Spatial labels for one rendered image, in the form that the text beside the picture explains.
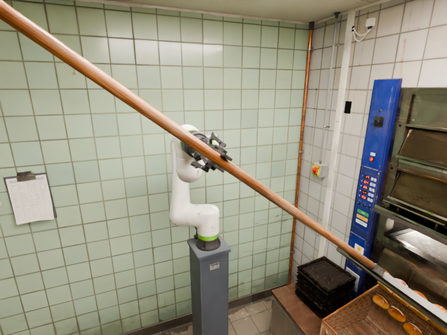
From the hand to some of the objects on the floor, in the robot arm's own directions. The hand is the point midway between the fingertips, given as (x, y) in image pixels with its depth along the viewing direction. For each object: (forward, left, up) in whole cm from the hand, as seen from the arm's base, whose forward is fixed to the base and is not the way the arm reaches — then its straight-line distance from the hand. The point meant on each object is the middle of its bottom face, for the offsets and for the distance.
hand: (219, 160), depth 73 cm
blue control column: (-35, +224, -191) cm, 296 cm away
